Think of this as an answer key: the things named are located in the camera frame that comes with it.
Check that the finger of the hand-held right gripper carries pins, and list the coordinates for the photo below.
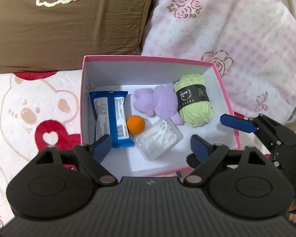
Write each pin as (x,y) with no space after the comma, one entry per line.
(193,161)
(236,123)

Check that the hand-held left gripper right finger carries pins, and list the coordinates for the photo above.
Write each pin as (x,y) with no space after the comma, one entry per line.
(199,145)

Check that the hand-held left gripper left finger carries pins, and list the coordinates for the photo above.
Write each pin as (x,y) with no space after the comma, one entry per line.
(102,147)

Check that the blue wet wipes pack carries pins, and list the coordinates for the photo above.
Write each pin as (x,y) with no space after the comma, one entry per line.
(108,118)

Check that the green yarn ball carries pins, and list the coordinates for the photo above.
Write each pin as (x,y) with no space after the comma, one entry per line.
(194,111)

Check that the orange makeup sponge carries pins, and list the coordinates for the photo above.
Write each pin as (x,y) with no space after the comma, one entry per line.
(135,124)

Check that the clear floss pick box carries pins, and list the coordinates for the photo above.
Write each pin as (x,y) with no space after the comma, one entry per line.
(157,140)

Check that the purple plush toy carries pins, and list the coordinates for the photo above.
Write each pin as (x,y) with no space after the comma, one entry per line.
(160,101)

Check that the pink cardboard box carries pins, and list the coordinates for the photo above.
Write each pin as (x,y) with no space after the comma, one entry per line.
(138,74)

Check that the red bear printed blanket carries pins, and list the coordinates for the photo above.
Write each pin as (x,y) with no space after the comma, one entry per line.
(27,103)

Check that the pink checked pillow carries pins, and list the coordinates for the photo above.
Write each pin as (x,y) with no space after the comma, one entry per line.
(224,29)

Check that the brown pillow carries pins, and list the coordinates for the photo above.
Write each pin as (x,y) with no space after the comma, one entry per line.
(64,29)

